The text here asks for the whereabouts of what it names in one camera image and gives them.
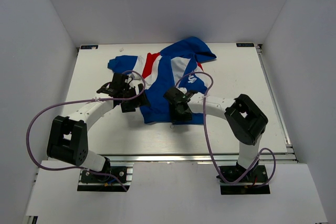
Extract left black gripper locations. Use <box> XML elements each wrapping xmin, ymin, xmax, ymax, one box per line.
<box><xmin>121</xmin><ymin>83</ymin><xmax>151</xmax><ymax>113</ymax></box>

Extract blue white red jacket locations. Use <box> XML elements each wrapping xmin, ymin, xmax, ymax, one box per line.
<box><xmin>107</xmin><ymin>37</ymin><xmax>216</xmax><ymax>124</ymax></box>

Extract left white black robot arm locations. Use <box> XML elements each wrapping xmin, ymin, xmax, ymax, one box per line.
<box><xmin>47</xmin><ymin>71</ymin><xmax>150</xmax><ymax>182</ymax></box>

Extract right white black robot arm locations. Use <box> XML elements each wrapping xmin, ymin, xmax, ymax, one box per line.
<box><xmin>163</xmin><ymin>87</ymin><xmax>268</xmax><ymax>184</ymax></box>

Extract left blue table sticker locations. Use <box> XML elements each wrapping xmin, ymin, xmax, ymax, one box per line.
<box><xmin>80</xmin><ymin>45</ymin><xmax>98</xmax><ymax>50</ymax></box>

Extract blue table sticker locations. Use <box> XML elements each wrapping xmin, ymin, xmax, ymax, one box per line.
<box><xmin>236</xmin><ymin>42</ymin><xmax>255</xmax><ymax>47</ymax></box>
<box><xmin>80</xmin><ymin>45</ymin><xmax>98</xmax><ymax>50</ymax></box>

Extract right blue table sticker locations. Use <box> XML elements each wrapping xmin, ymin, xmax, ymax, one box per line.
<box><xmin>236</xmin><ymin>42</ymin><xmax>255</xmax><ymax>47</ymax></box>

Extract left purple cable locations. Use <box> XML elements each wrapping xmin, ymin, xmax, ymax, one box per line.
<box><xmin>26</xmin><ymin>70</ymin><xmax>146</xmax><ymax>192</ymax></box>

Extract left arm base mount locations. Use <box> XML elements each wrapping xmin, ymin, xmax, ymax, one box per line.
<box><xmin>77</xmin><ymin>162</ymin><xmax>134</xmax><ymax>193</ymax></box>

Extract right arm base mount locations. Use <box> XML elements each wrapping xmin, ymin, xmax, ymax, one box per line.
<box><xmin>216</xmin><ymin>163</ymin><xmax>270</xmax><ymax>195</ymax></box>

